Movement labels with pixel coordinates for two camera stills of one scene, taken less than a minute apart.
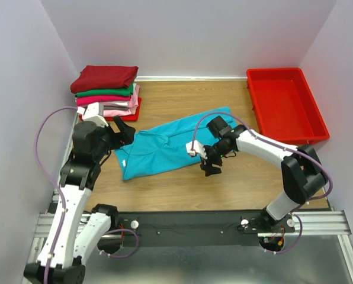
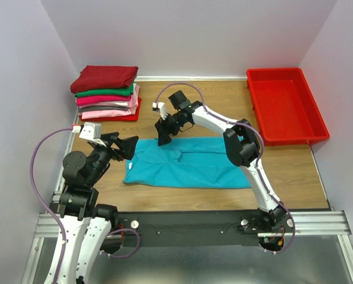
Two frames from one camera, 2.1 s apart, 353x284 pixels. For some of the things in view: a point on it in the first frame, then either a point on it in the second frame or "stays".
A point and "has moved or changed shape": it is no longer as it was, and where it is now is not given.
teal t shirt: x=155 y=151 has moved or changed shape
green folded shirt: x=125 y=92 stays
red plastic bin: x=285 y=107 stays
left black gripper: x=117 y=134 to x=114 y=146
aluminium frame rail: x=314 y=224 stays
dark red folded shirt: x=101 y=77 stays
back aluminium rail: x=191 y=78 stays
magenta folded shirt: x=84 y=100 stays
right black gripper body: x=208 y=158 to x=168 y=125
